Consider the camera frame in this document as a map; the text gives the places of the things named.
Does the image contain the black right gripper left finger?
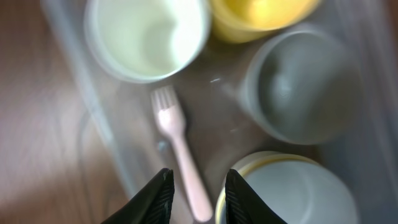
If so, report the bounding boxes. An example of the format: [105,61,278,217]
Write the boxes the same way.
[102,168,175,224]

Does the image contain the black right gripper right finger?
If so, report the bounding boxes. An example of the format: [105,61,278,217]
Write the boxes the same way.
[224,169,287,224]

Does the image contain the grey plastic bowl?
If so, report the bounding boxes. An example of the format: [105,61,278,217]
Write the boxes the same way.
[243,161,360,224]

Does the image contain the pink plastic fork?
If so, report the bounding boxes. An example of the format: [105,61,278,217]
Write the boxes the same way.
[151,85,213,223]

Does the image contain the grey plastic cup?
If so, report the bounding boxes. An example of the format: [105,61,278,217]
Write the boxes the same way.
[236,26,363,145]

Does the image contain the pale green plastic cup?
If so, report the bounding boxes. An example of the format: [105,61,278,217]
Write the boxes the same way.
[84,0,211,83]

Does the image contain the yellow plastic cup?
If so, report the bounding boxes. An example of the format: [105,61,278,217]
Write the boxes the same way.
[208,0,322,44]

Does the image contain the yellow plastic bowl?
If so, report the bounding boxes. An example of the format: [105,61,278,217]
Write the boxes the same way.
[215,151,318,224]

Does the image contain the clear plastic container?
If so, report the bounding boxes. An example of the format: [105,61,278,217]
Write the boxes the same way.
[41,1,397,223]

